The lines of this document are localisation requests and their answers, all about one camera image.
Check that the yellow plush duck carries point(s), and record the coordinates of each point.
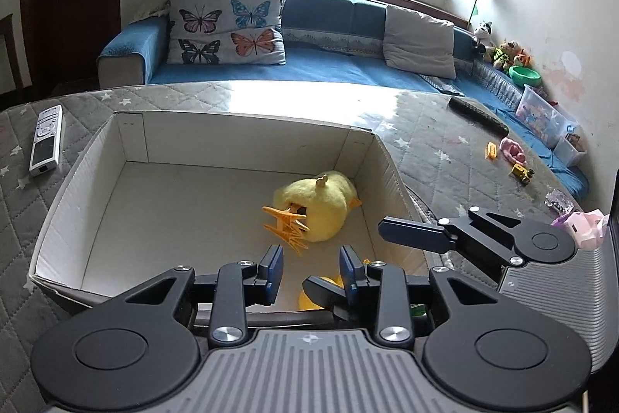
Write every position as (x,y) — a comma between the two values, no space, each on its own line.
(324,205)

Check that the dark wooden chair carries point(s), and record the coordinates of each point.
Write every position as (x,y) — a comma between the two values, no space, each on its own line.
(9,55)

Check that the small yellow toy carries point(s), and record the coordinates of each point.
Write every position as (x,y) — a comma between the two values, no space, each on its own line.
(333,283)

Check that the green vest plush toy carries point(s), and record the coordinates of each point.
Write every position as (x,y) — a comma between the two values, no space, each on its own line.
(503,55)

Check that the clear plastic storage box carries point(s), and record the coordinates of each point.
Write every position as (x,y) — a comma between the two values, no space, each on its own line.
(541,113)

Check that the black and white plush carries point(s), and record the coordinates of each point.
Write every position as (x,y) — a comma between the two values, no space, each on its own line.
(482,34)

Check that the grey pillow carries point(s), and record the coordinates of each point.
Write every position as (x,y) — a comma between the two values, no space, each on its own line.
(419,40)

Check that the green plastic bowl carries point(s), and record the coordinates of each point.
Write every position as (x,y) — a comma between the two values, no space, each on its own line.
(525,76)

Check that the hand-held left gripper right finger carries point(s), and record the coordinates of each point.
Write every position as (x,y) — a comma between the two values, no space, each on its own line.
(347,270)

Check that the yellow toy truck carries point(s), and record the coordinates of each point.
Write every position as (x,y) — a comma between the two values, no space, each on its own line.
(523,174)

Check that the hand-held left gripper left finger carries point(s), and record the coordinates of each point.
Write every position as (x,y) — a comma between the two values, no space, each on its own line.
(275,269)

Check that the orange plush toy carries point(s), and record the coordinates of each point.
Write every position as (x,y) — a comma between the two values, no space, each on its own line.
(521,55)

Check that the clear plastic toy car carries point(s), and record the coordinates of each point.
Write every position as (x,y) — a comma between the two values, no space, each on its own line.
(558,201)

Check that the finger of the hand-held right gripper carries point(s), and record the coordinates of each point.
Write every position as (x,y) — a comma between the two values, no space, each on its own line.
(323,292)
(411,233)

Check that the small clear container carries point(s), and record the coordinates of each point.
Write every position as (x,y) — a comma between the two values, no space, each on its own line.
(570,149)

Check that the butterfly print pillow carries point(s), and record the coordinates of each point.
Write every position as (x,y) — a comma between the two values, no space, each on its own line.
(227,23)

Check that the pink plastic toy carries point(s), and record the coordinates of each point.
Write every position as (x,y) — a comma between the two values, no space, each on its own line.
(585,224)

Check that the small orange toy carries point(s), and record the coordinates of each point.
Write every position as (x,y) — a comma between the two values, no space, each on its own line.
(492,150)

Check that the black remote control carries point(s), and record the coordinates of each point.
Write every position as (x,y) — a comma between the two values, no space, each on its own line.
(476,115)

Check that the white cardboard box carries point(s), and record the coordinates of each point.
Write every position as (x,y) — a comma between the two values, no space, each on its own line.
(193,200)

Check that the pink toy pig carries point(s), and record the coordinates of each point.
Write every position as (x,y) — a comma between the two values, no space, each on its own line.
(512,150)

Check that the white remote control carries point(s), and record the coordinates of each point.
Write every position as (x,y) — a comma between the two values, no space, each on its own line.
(46,139)

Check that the blue sofa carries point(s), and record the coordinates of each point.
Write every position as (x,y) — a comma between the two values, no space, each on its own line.
(338,67)

